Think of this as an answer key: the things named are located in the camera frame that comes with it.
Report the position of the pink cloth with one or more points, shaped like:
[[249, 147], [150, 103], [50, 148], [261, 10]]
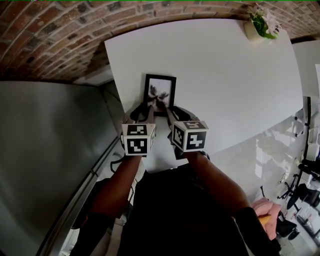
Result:
[[270, 212]]

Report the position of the white chair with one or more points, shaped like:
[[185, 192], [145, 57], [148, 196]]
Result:
[[312, 130]]

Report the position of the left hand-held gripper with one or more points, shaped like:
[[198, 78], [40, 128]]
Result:
[[136, 142]]

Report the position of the potted plant in white pot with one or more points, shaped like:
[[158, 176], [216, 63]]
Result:
[[261, 25]]

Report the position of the grey partition panel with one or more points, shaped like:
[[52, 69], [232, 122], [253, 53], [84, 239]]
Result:
[[45, 155]]

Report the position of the white table top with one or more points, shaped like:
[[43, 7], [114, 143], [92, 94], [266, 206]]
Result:
[[225, 87]]

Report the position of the black framed picture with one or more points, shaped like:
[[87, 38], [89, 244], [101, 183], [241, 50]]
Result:
[[160, 93]]

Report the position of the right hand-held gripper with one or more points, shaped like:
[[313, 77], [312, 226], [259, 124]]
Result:
[[192, 137]]

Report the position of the person's right forearm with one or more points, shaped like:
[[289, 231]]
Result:
[[217, 182]]

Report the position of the person's black clothing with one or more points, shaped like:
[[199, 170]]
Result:
[[180, 220]]

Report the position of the person's left forearm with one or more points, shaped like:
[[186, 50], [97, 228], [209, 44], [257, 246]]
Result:
[[117, 185]]

